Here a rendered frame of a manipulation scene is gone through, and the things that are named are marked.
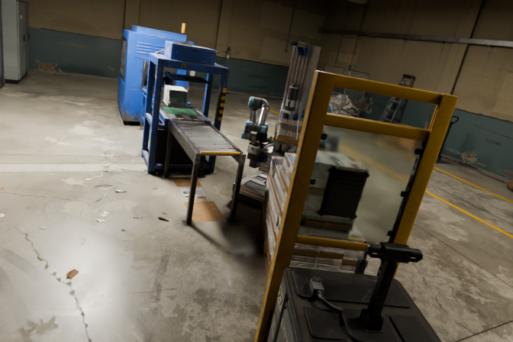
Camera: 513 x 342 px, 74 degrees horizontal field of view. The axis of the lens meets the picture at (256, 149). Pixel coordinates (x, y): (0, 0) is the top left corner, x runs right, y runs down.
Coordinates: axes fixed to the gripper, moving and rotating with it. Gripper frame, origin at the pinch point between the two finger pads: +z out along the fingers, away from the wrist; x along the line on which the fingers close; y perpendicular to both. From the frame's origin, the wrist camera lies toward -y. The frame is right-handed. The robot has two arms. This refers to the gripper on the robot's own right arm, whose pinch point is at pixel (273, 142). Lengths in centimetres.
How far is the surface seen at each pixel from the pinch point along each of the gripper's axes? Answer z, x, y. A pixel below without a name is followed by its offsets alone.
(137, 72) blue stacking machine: -230, 286, 120
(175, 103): -133, 171, 54
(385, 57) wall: 404, 640, 386
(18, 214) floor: -233, -7, -107
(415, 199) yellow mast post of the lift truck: 58, -175, -38
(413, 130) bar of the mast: 45, -188, -3
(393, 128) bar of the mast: 34, -188, -3
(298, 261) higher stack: 11, -119, -92
